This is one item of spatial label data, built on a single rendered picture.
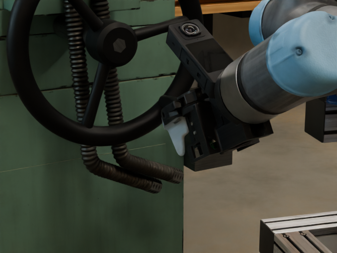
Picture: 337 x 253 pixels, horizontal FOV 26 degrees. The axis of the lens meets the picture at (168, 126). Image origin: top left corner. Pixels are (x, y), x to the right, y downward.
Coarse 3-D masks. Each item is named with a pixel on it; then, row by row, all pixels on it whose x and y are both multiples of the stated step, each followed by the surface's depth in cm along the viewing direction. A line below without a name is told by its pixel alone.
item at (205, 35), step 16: (176, 32) 87; (192, 32) 87; (208, 32) 88; (176, 48) 87; (192, 48) 85; (208, 48) 86; (192, 64) 85; (208, 64) 84; (224, 64) 84; (208, 80) 83
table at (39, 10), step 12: (0, 0) 107; (12, 0) 104; (48, 0) 101; (60, 0) 102; (84, 0) 104; (108, 0) 106; (120, 0) 107; (132, 0) 108; (144, 0) 119; (36, 12) 101; (48, 12) 102; (60, 12) 102
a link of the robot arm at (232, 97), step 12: (240, 60) 81; (228, 72) 78; (228, 84) 77; (228, 96) 77; (240, 96) 76; (228, 108) 78; (240, 108) 77; (252, 108) 76; (252, 120) 78; (264, 120) 78
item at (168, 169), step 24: (96, 0) 103; (72, 24) 102; (72, 48) 102; (72, 72) 104; (120, 120) 108; (120, 144) 109; (96, 168) 108; (120, 168) 112; (144, 168) 113; (168, 168) 118
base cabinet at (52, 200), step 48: (0, 96) 111; (48, 96) 115; (144, 96) 124; (0, 144) 113; (48, 144) 117; (144, 144) 126; (0, 192) 115; (48, 192) 119; (96, 192) 123; (144, 192) 128; (0, 240) 117; (48, 240) 121; (96, 240) 126; (144, 240) 131
